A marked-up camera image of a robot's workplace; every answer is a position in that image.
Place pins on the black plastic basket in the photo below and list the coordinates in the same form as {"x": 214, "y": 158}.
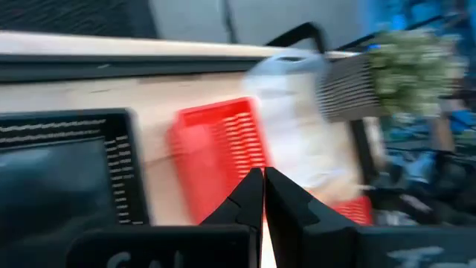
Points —
{"x": 122, "y": 167}

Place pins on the large clear plastic basket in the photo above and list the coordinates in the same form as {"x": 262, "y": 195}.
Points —
{"x": 297, "y": 141}

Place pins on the large pink plastic basket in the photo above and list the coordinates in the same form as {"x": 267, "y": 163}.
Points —
{"x": 208, "y": 167}

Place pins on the flowering plant in striped pot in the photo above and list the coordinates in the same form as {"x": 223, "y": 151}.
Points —
{"x": 409, "y": 67}

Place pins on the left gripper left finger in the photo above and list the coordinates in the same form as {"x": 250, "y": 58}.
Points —
{"x": 249, "y": 201}

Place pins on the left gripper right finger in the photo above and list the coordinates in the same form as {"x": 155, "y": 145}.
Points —
{"x": 297, "y": 223}

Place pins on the small pink plastic basket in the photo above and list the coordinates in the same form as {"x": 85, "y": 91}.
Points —
{"x": 353, "y": 212}

